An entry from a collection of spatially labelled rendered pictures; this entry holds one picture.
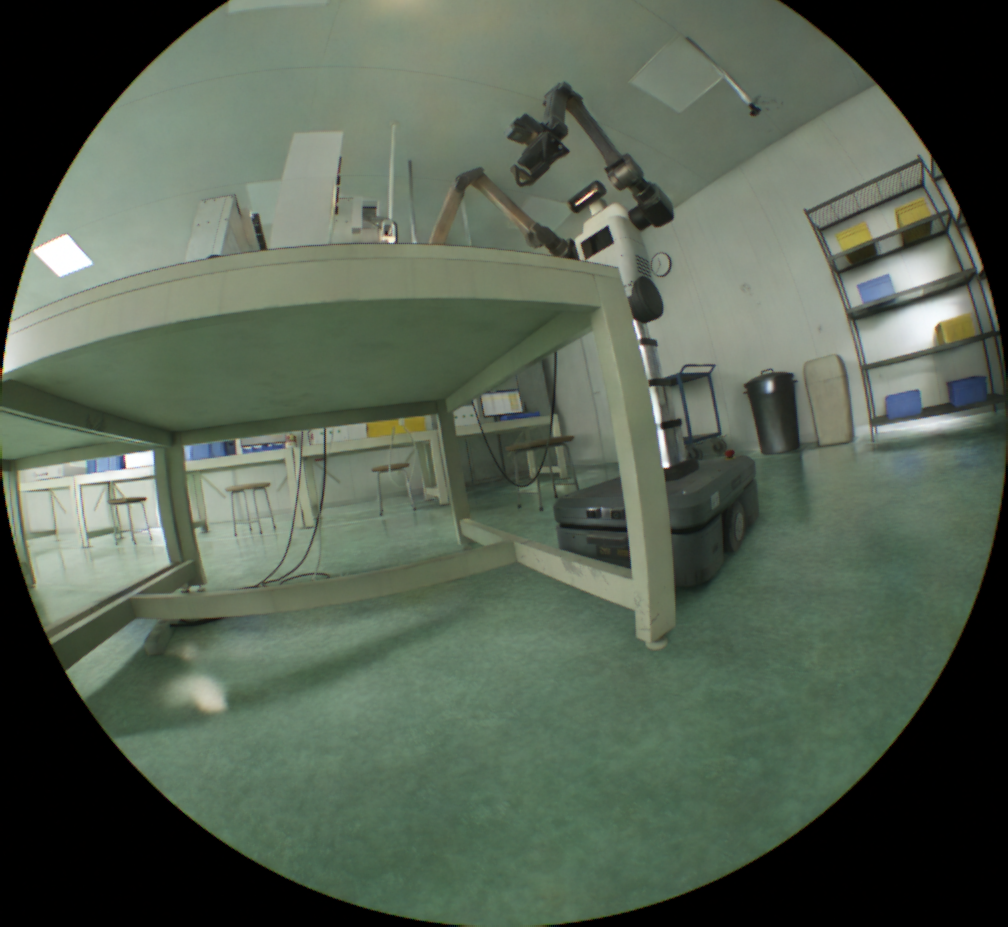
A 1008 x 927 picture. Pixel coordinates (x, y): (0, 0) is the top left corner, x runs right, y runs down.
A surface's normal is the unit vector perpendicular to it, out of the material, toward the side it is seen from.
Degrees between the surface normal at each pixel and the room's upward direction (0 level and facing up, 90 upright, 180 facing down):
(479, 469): 90
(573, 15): 180
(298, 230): 90
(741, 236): 90
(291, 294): 90
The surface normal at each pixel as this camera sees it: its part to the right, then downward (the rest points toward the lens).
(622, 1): 0.16, 0.98
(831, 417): -0.89, 0.17
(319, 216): 0.41, -0.14
